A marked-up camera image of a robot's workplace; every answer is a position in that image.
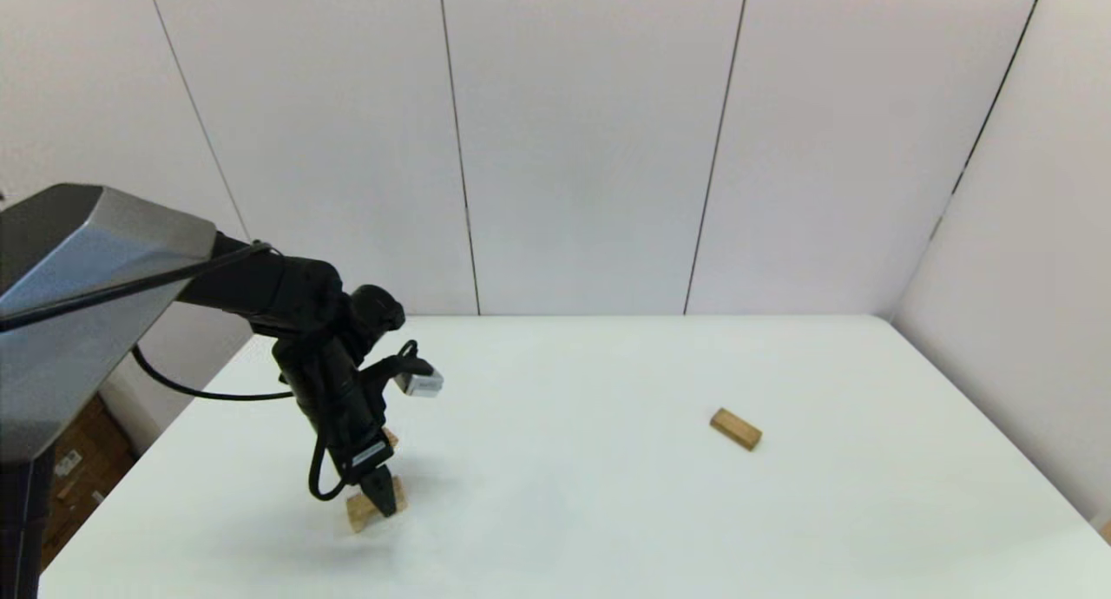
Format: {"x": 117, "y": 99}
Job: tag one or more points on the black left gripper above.
{"x": 334, "y": 399}

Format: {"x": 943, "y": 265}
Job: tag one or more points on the arched wooden building block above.
{"x": 358, "y": 512}

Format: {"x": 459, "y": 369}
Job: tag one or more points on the rectangular wooden building block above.
{"x": 736, "y": 429}

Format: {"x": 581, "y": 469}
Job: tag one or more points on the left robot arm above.
{"x": 78, "y": 304}

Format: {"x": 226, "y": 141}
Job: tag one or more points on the triangular wooden building block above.
{"x": 391, "y": 438}

